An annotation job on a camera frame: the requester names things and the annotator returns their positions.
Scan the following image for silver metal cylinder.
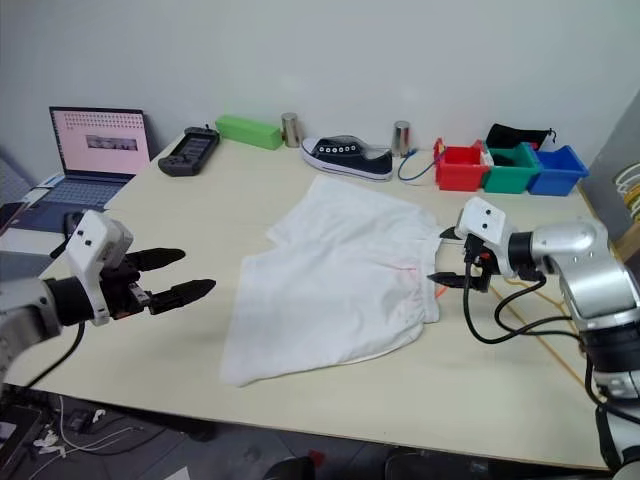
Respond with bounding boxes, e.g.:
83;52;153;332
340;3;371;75
279;112;301;149
391;120;413;159

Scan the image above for black drawstring pouch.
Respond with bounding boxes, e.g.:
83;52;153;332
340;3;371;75
485;123;557;151

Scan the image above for green rectangular box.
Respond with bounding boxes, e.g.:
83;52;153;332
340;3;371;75
214;114;282;151

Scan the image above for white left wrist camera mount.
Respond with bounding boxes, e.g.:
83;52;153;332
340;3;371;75
63;209;136;327

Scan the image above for open blue laptop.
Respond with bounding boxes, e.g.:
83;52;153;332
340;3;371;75
27;105;152;211

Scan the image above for black handheld game console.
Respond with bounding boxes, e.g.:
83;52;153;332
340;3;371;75
157;125;221;177

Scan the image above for blue plastic bin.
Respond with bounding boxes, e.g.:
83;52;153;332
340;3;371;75
527;144;590;197

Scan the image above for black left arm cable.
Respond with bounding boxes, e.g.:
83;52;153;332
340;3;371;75
22;322;85;390

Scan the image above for blue cable loop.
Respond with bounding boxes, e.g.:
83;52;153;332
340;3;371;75
397;148;441;185

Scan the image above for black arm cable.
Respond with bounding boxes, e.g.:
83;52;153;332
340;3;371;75
460;249;584;346
22;322;85;390

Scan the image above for grey board panel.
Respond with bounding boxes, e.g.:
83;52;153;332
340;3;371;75
579;94;640;251

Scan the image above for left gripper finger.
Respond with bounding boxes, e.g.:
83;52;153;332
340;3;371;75
148;278;217;316
130;246;186;274

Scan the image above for black white canvas sneaker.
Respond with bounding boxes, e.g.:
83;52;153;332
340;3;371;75
300;134;394;182

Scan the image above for white shorts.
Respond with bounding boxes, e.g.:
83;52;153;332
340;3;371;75
218;173;444;389

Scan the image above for white floor cables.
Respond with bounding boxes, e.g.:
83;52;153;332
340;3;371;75
33;394;151;457

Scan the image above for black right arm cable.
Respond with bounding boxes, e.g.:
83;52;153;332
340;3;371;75
460;249;584;346

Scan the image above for coiled yellow white cables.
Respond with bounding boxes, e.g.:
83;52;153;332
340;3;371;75
614;163;640;224

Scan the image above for grey perforated panel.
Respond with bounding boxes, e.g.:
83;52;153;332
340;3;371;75
0;144;39;206

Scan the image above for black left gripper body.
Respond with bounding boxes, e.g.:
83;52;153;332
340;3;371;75
99;252;154;321

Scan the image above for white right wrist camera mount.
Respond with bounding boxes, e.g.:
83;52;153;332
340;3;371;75
454;196;519;279

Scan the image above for black power adapter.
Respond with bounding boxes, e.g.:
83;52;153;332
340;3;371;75
67;408;95;434

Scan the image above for red plastic bin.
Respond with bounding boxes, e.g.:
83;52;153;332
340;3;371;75
434;142;492;192

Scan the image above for thin yellow cord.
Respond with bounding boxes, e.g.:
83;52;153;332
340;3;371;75
492;278;590;390

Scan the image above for green plastic bin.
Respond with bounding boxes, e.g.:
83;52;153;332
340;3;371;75
482;142;541;195

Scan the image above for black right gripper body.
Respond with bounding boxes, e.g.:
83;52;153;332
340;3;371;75
462;234;497;294

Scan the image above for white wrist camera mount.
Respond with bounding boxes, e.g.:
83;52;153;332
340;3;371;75
63;209;136;327
454;196;519;279

